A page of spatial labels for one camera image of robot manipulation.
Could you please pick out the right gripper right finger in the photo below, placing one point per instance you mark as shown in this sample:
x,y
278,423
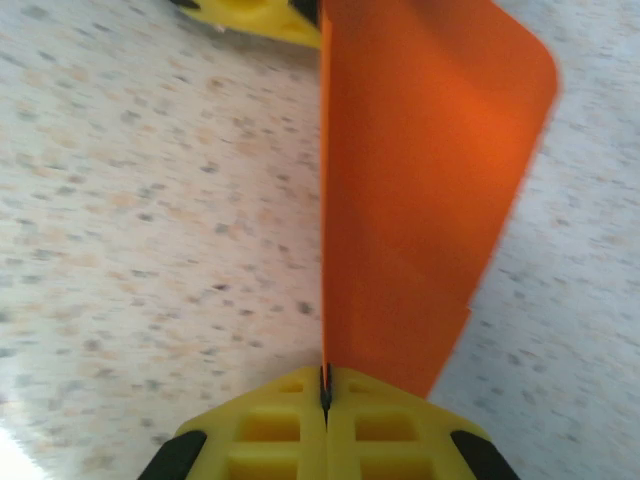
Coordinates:
x,y
380,415

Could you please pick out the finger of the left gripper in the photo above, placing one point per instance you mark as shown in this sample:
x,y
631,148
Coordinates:
x,y
255,20

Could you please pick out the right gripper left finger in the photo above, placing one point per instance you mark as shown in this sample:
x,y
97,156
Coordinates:
x,y
280,415

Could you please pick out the orange square paper sheet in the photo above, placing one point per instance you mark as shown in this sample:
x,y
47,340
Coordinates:
x,y
425,175

